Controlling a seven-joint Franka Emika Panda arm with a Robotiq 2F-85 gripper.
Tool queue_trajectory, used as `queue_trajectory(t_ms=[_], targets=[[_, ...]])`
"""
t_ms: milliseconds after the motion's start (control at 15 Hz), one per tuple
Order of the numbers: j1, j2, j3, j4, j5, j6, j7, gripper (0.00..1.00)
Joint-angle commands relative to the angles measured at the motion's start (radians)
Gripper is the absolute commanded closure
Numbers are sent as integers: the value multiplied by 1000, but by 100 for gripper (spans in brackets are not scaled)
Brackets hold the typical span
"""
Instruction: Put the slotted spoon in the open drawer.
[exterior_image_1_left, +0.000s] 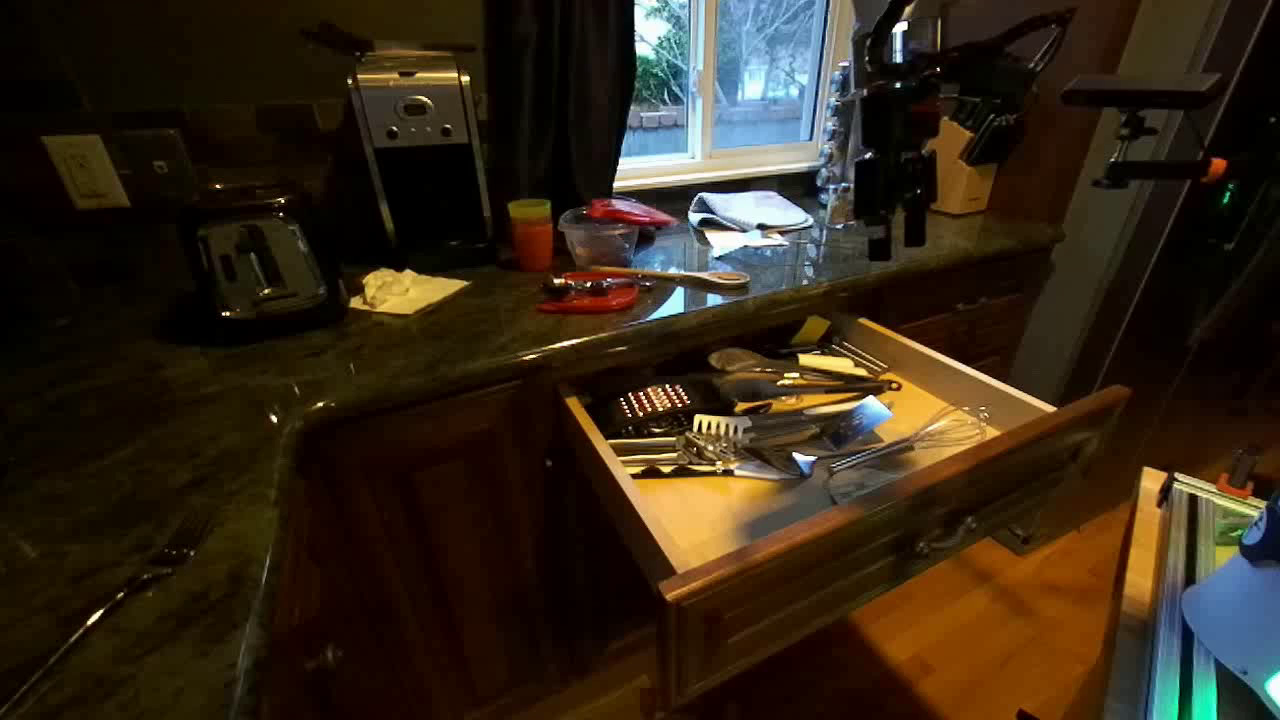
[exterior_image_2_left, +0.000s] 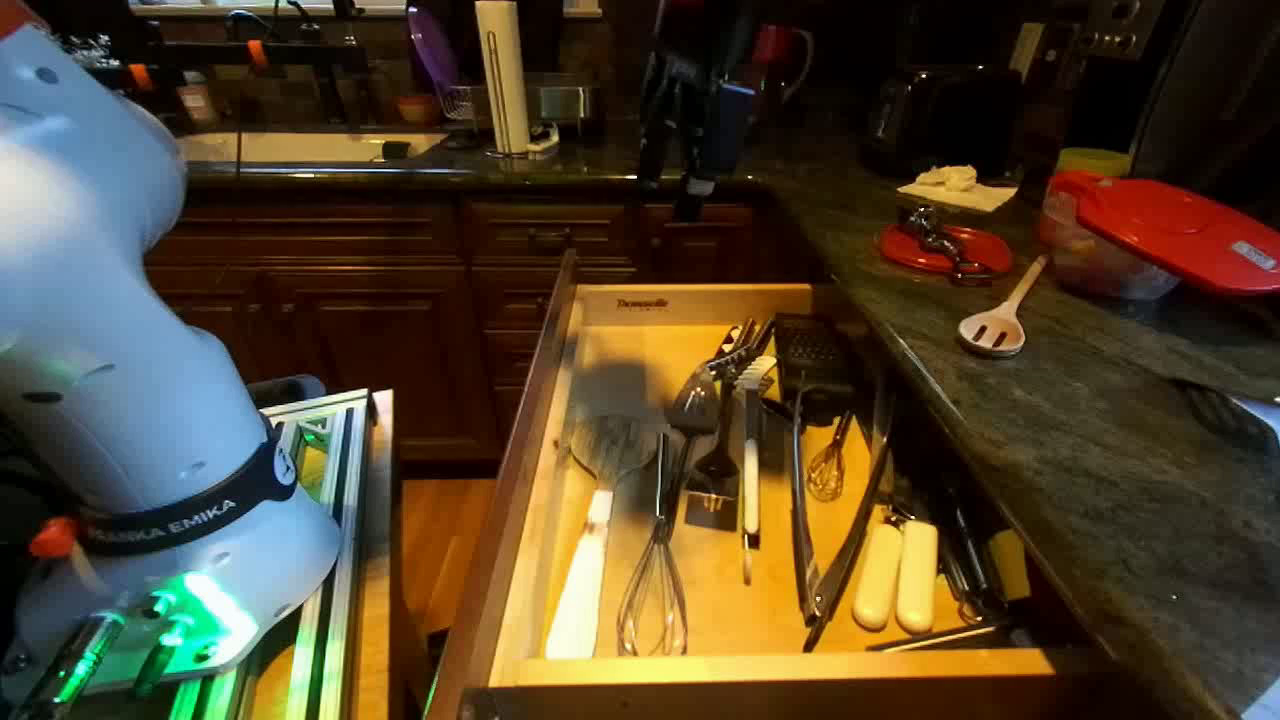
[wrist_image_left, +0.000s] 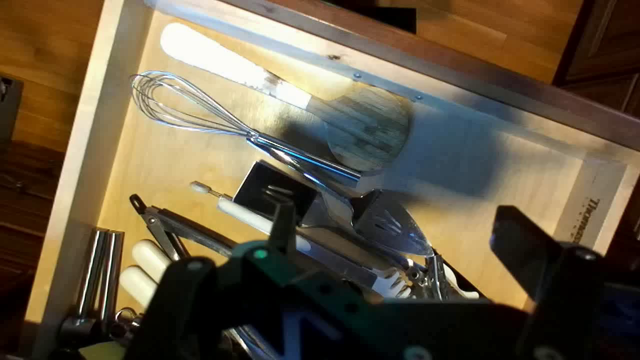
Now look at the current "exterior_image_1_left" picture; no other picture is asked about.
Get window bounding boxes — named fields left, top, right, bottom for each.
left=614, top=0, right=855, bottom=190

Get open wooden drawer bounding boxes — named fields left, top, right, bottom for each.
left=565, top=322, right=1126, bottom=712

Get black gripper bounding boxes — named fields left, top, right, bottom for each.
left=852, top=116, right=934, bottom=260

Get white paper napkin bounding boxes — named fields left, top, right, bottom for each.
left=352, top=269, right=465, bottom=318

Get silver coffee maker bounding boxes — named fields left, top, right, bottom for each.
left=346, top=49, right=497, bottom=269

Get metal slotted turner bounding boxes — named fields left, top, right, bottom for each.
left=688, top=412, right=848, bottom=447

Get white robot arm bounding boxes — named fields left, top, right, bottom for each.
left=844, top=0, right=1071, bottom=260

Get black toaster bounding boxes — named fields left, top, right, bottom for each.
left=184, top=197, right=330, bottom=323

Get dark wooden cabinet door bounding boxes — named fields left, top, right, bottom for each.
left=267, top=381, right=555, bottom=720

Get black slotted spatula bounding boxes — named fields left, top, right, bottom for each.
left=597, top=381, right=722, bottom=435

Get orange plastic cup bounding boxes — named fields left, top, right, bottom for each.
left=509, top=199, right=555, bottom=272

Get red cloth on counter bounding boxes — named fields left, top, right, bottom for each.
left=538, top=272, right=638, bottom=318

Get wooden knife block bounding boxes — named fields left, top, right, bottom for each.
left=931, top=98, right=1025, bottom=217

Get white papers by window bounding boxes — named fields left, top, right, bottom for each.
left=688, top=191, right=811, bottom=255

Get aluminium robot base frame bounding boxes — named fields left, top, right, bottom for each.
left=1102, top=470, right=1280, bottom=720

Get wall outlet plate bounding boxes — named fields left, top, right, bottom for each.
left=43, top=138, right=126, bottom=211

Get dark curtain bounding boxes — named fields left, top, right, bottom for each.
left=482, top=0, right=635, bottom=208

